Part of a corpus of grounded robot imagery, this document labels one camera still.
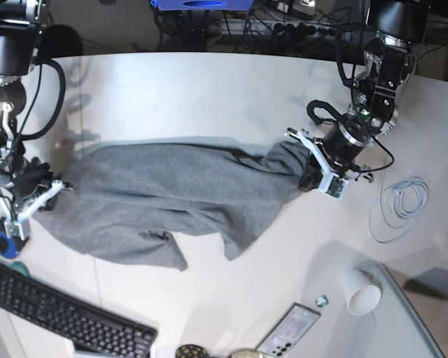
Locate white coiled charging cable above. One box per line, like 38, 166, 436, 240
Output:
368, 152, 430, 245

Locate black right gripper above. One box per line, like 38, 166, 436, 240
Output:
10, 163, 55, 213

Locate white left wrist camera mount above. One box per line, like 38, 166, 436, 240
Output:
284, 128, 374, 200

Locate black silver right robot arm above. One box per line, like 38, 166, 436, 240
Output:
0, 1, 66, 209

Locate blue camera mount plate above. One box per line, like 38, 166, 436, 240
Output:
150, 0, 254, 11

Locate blue black tape measure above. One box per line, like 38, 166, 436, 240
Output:
0, 218, 29, 260

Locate smartphone with clear case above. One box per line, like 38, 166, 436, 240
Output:
256, 303, 320, 357

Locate black dotted round lid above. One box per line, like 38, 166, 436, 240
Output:
175, 345, 210, 358

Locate small green white packet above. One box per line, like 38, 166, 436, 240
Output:
315, 295, 329, 308

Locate black computer keyboard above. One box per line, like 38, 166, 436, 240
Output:
0, 263, 158, 357

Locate glass side table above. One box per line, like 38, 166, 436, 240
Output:
354, 260, 448, 358

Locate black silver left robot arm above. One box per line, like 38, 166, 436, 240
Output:
294, 1, 430, 199

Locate green tape roll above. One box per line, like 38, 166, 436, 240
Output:
9, 261, 30, 277

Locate olive round container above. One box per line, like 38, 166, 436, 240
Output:
228, 348, 264, 358

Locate black power strip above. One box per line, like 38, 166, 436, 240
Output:
270, 22, 358, 43

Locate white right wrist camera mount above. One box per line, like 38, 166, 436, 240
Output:
0, 176, 74, 242

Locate white paper cup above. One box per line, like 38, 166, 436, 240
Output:
340, 268, 382, 316

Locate grey t-shirt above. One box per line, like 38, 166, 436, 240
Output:
34, 142, 309, 271

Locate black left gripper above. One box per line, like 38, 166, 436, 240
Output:
299, 151, 323, 192

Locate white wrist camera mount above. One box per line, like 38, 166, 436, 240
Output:
284, 128, 374, 200
0, 176, 74, 242

